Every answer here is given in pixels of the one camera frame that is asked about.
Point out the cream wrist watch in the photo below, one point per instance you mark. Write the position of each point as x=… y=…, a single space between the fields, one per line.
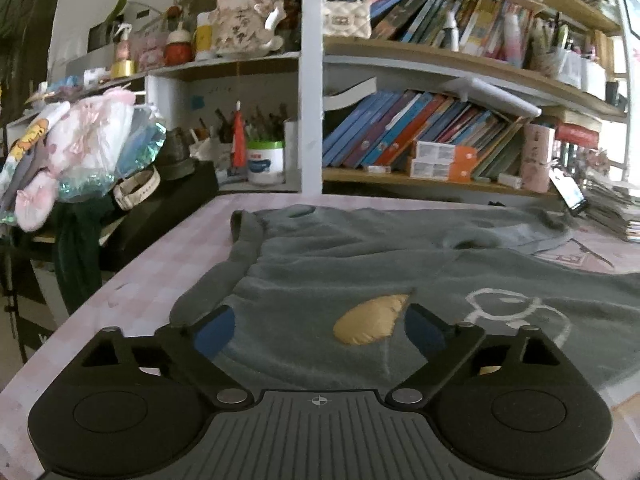
x=135 y=189

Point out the stack of magazines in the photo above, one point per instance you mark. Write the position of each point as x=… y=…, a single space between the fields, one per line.
x=612 y=210

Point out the pink spray bottle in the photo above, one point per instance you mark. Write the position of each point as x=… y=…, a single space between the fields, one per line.
x=122 y=47

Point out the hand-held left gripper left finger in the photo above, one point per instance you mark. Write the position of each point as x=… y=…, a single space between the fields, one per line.
x=216 y=332

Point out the smartphone on stand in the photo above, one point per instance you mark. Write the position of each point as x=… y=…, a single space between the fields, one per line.
x=569 y=192

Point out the red box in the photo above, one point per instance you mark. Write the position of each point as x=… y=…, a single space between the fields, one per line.
x=577 y=135

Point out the row of blue red books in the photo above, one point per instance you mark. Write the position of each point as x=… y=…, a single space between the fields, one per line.
x=380 y=130

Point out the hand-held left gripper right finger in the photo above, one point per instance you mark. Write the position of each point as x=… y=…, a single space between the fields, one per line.
x=422 y=332

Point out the white quilted pearl handbag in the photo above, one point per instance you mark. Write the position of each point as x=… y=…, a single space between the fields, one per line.
x=346 y=19

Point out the pink tall box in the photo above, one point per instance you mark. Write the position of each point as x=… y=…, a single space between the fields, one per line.
x=537 y=157

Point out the pink slim bottle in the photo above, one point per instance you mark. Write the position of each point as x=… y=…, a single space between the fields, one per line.
x=512 y=42

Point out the row of colourful books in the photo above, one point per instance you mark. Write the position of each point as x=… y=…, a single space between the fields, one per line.
x=425 y=10

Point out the red round jar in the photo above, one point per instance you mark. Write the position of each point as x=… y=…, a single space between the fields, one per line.
x=178 y=47

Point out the white wooden bookshelf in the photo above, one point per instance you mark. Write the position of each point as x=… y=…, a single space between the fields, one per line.
x=311 y=110

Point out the pile of pink white clothing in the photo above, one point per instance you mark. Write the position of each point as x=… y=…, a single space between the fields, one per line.
x=85 y=135

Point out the gold tape roll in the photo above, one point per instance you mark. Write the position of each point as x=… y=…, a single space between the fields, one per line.
x=123 y=68

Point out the white jar with blue label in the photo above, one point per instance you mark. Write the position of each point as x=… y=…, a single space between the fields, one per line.
x=266 y=162

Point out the yellow white bottle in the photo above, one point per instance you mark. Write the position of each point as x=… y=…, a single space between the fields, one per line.
x=203 y=37

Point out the black case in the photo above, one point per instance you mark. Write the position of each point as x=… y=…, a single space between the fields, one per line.
x=165 y=220

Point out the grey sweater with yellow patch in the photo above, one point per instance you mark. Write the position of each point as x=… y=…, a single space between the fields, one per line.
x=325 y=270

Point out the dark green hanging cloth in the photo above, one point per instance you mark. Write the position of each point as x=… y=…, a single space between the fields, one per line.
x=80 y=255

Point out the orange white carton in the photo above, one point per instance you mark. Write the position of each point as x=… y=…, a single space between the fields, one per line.
x=442 y=152
x=437 y=170

